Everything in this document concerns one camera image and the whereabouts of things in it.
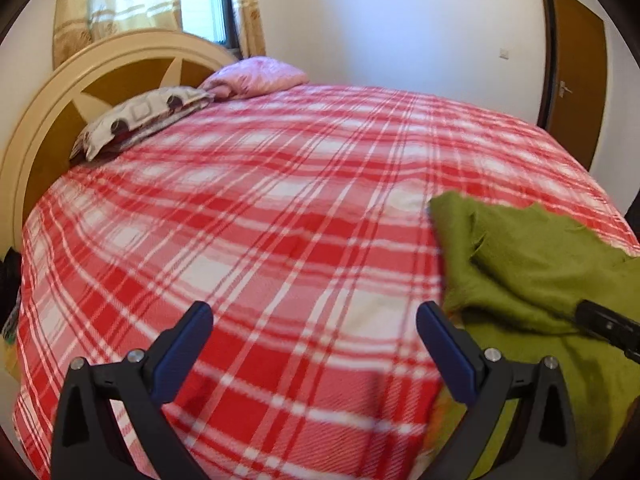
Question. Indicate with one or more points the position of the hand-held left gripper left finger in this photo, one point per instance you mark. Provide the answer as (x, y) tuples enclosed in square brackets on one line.
[(182, 352)]

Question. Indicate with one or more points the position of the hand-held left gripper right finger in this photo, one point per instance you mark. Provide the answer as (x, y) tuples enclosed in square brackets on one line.
[(447, 355)]

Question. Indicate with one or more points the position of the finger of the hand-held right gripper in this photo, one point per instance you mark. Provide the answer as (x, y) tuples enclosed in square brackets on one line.
[(607, 325)]

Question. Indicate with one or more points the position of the green orange knit sweater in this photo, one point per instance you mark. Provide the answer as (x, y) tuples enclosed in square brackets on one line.
[(525, 260)]

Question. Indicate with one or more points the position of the red plaid blanket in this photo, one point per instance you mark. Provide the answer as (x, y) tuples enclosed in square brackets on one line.
[(250, 210)]

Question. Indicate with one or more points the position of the grey patterned pillow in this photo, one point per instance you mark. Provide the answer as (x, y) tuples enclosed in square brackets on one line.
[(140, 112)]

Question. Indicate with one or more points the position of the brown wooden door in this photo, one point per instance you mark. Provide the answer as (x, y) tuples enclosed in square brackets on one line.
[(577, 60)]

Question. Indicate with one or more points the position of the cream wooden headboard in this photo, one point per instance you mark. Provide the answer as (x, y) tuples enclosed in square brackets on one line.
[(55, 100)]

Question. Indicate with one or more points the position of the pink pillow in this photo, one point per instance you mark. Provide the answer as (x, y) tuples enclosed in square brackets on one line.
[(260, 75)]

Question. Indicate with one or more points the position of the window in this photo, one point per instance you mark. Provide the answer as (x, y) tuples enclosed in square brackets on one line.
[(205, 0)]

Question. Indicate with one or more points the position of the yellow floral curtain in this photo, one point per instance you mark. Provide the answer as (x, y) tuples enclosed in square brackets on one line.
[(115, 5), (248, 5)]

